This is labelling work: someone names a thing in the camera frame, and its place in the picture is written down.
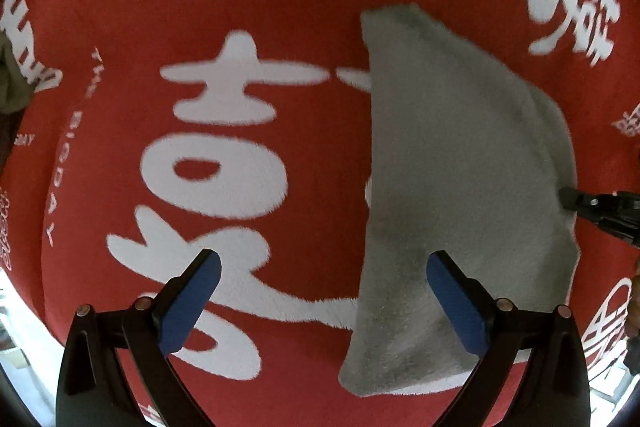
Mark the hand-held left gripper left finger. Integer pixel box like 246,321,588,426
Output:
55,248,223,427

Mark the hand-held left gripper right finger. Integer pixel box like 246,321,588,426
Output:
426,249,592,427

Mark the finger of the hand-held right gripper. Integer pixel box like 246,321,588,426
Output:
556,187,640,214
580,211,640,251

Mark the grey fleece small garment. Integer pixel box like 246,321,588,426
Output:
339,3,581,398

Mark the olive dark cloth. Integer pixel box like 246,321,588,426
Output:
0,32,37,116

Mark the red printed blanket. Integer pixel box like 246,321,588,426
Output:
0,0,640,427

